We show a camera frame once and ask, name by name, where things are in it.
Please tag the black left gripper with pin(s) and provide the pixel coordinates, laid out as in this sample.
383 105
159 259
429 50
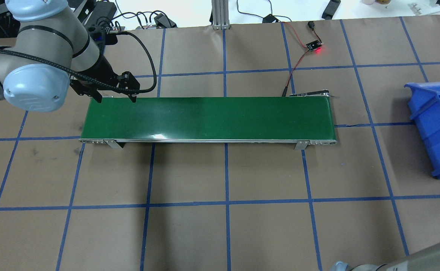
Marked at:
100 72

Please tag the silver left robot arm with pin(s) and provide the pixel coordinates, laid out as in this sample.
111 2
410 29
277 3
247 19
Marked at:
53 52

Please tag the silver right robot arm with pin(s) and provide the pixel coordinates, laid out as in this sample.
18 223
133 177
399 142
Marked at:
427 259

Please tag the blue plastic storage bin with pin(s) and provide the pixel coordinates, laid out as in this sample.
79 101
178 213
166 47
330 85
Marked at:
424 106

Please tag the black power adapter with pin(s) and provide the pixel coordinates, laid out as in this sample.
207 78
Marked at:
97 12

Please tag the small black controller board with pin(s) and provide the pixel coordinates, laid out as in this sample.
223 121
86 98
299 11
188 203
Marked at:
313 46

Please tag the green conveyor belt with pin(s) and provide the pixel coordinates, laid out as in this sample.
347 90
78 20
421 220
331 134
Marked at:
302 120

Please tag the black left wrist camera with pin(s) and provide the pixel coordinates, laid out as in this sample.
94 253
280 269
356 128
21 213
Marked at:
102 35

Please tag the aluminium frame post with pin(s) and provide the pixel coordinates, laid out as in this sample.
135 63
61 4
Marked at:
220 15

